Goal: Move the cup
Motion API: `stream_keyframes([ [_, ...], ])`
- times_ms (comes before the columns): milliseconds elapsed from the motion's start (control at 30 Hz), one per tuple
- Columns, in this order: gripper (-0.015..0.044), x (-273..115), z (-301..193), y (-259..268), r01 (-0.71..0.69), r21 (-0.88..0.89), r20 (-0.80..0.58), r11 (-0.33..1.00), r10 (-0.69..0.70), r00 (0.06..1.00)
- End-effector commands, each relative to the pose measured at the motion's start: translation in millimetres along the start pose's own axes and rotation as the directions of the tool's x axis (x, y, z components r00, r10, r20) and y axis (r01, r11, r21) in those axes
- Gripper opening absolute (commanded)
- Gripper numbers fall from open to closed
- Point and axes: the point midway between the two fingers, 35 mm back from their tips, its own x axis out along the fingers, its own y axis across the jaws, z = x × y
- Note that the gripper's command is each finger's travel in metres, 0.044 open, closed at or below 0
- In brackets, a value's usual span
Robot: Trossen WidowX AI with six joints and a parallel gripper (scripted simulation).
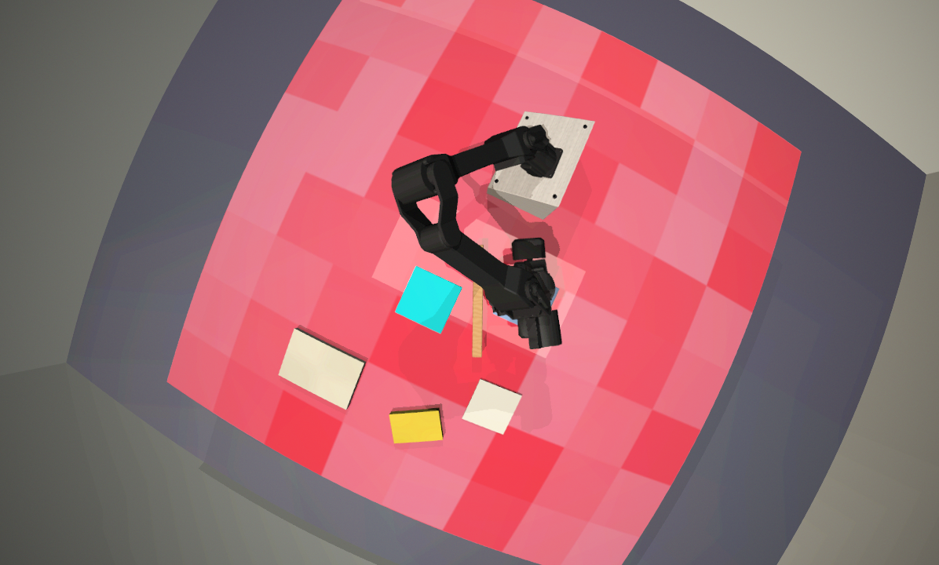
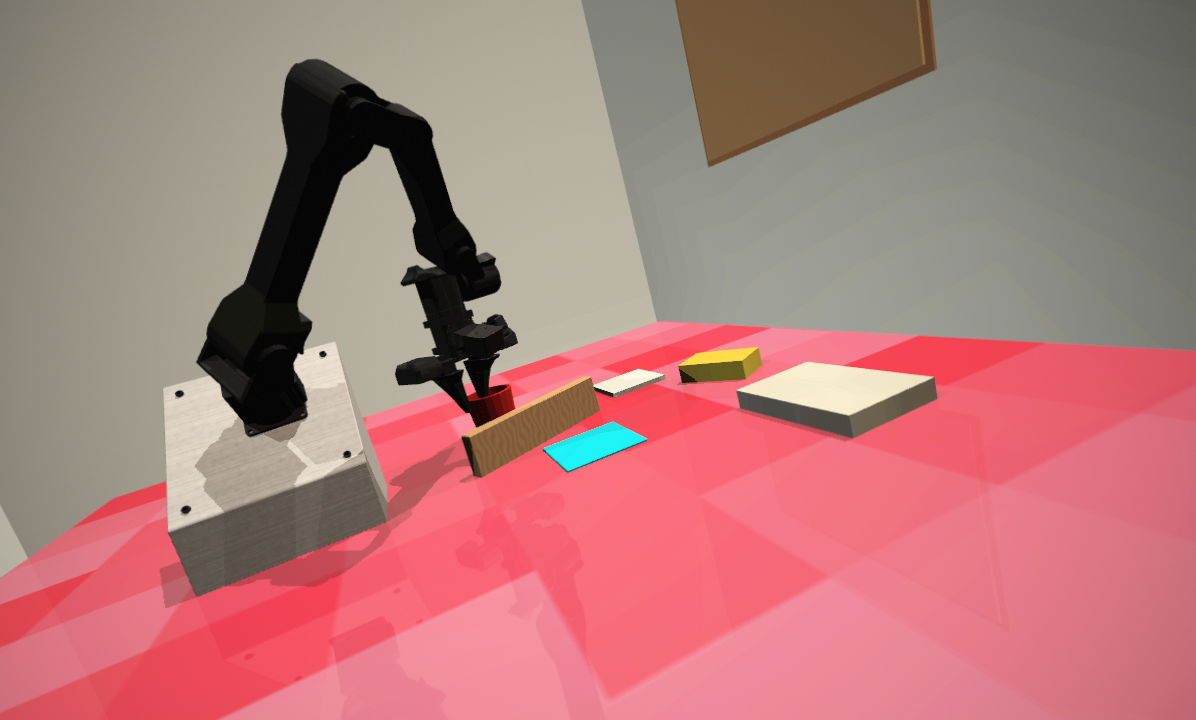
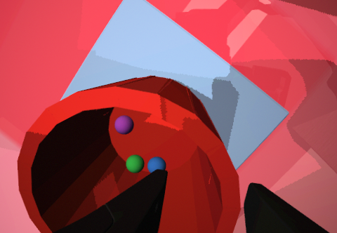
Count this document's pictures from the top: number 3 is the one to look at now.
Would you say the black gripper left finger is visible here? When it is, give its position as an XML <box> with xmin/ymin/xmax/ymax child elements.
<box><xmin>54</xmin><ymin>169</ymin><xmax>168</xmax><ymax>233</ymax></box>

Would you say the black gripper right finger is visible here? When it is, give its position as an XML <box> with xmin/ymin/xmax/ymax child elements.
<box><xmin>244</xmin><ymin>182</ymin><xmax>329</xmax><ymax>233</ymax></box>

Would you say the blue marble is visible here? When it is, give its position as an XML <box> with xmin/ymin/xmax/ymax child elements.
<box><xmin>147</xmin><ymin>157</ymin><xmax>166</xmax><ymax>173</ymax></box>

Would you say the green ball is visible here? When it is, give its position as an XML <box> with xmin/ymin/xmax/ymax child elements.
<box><xmin>126</xmin><ymin>155</ymin><xmax>144</xmax><ymax>173</ymax></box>

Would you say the purple marble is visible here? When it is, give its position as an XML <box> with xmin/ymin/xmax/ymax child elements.
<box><xmin>115</xmin><ymin>115</ymin><xmax>134</xmax><ymax>135</ymax></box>

